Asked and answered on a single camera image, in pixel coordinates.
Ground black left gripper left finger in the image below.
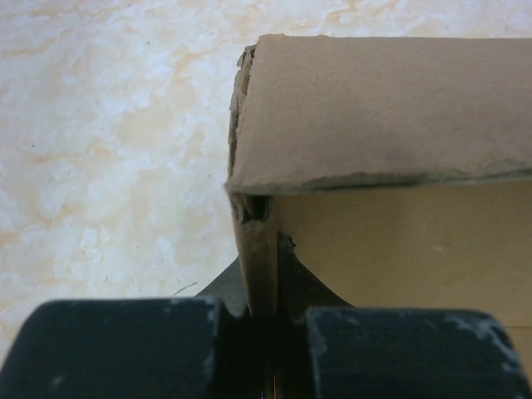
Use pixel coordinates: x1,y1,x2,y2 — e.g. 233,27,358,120
1,264,252,398

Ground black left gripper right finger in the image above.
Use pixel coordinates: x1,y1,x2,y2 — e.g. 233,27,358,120
276,234,531,398

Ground brown cardboard box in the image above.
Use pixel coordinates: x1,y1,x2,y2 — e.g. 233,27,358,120
225,35,531,398

